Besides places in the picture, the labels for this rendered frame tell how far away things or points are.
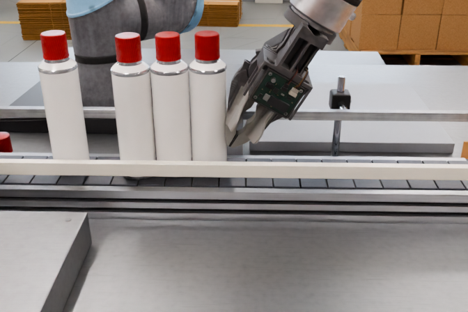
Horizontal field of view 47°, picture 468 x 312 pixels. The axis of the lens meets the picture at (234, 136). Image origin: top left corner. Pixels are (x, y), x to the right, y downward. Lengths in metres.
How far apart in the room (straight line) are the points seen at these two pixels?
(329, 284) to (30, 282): 0.34
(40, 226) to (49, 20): 4.20
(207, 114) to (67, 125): 0.19
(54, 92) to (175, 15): 0.41
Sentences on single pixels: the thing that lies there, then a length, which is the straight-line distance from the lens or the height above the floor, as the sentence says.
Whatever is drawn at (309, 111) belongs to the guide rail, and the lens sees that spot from 0.80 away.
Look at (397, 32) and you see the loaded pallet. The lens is 4.02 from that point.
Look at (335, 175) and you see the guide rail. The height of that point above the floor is 0.90.
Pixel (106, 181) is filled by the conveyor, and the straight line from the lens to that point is 0.80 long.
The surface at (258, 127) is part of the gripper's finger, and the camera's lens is 0.74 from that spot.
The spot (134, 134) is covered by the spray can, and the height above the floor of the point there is 0.95.
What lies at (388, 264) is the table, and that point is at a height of 0.83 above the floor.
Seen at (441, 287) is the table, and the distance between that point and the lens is 0.72.
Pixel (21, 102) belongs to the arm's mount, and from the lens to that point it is 1.19.
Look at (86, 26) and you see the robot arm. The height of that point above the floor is 1.02.
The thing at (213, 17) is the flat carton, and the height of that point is 0.08.
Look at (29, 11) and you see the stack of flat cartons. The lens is 4.90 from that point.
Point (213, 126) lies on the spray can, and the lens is 0.75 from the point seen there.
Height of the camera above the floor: 1.28
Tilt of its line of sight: 26 degrees down
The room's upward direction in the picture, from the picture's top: straight up
